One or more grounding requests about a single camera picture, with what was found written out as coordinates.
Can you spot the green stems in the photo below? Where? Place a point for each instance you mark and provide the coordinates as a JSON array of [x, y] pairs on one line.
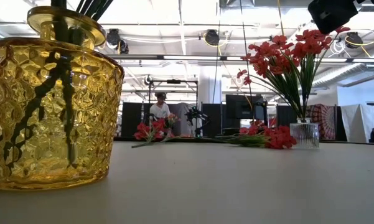
[[39, 93]]

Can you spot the long ceiling light bar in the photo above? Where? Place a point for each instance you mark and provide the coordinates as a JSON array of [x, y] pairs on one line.
[[189, 58]]

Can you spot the person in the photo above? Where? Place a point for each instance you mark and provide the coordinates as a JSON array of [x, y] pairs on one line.
[[159, 110]]

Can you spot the yellow textured glass vase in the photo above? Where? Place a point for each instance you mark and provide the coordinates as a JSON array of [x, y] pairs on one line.
[[49, 146]]

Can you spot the clear ribbed glass vase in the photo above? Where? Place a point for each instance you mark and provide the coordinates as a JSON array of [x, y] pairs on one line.
[[305, 135]]

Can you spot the black metal frame rig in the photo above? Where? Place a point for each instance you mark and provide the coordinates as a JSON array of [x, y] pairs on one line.
[[174, 81]]

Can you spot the pink flower bunch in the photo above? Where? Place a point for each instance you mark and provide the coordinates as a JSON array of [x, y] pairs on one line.
[[172, 118]]

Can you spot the black monitor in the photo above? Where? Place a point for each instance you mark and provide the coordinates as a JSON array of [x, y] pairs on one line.
[[236, 107]]

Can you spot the white draped cover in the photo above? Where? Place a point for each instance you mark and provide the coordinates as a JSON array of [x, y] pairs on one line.
[[359, 121]]

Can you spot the red artificial flower bunch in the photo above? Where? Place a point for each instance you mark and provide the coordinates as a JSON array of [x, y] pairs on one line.
[[267, 49], [141, 132], [281, 138], [249, 130]]

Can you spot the patterned mandala tapestry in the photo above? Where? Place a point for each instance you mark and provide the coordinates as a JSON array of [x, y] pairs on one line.
[[326, 121]]

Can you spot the black partition panel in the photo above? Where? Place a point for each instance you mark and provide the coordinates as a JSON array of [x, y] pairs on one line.
[[281, 118], [132, 118], [214, 118]]

